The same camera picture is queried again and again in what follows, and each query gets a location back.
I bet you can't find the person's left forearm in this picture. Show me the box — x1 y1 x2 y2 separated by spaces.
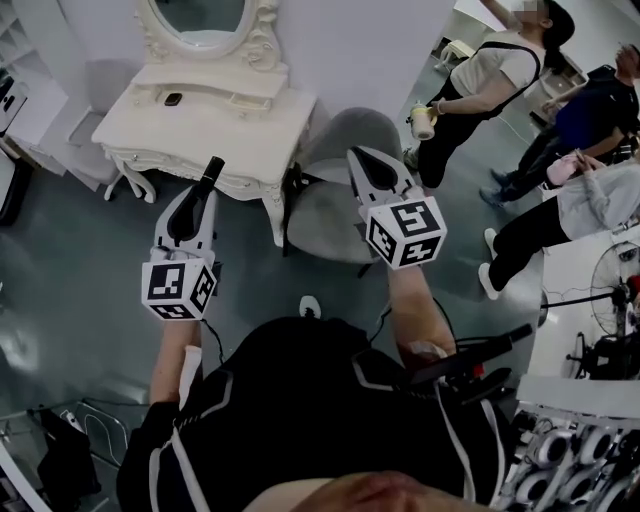
148 317 204 407

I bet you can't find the grey upholstered chair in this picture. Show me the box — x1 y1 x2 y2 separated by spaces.
287 107 407 265

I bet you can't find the yellow bottle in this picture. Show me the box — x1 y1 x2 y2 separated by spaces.
408 99 441 141

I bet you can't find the black bag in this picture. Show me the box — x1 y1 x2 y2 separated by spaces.
36 406 103 512

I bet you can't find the oval white framed mirror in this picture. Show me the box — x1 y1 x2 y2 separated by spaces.
134 0 291 76

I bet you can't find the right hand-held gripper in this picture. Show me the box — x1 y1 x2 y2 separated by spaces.
348 147 448 271

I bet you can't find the pink pouch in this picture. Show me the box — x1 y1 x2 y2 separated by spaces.
546 153 581 187

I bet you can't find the black standing fan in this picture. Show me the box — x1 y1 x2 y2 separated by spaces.
564 239 640 382

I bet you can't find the person's black shirt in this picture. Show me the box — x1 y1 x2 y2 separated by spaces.
117 314 512 512

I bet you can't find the white cabinet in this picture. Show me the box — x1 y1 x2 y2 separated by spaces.
529 63 590 126

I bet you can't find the small beige stool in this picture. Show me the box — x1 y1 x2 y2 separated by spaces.
433 39 475 72

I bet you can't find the small white vanity drawer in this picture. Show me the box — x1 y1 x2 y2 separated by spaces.
228 91 274 110

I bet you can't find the black makeup tube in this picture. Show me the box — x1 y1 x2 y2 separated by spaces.
198 155 226 195

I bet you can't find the rack of white devices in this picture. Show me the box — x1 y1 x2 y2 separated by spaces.
499 374 640 512

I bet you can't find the white shelf unit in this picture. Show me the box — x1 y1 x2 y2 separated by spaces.
0 0 57 67

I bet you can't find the black strap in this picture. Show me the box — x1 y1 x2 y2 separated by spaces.
281 160 322 257

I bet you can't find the person's right forearm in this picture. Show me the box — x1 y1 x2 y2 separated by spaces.
386 264 457 372

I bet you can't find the white ornate vanity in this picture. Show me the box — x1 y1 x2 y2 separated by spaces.
91 62 319 249

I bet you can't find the black box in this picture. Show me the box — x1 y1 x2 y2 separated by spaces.
0 148 35 227

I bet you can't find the black clamp rig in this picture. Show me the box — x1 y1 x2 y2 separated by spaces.
349 323 534 407

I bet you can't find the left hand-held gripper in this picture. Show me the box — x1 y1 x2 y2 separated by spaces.
141 187 220 322

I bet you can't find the black cable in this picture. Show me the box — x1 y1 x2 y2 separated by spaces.
201 318 227 367

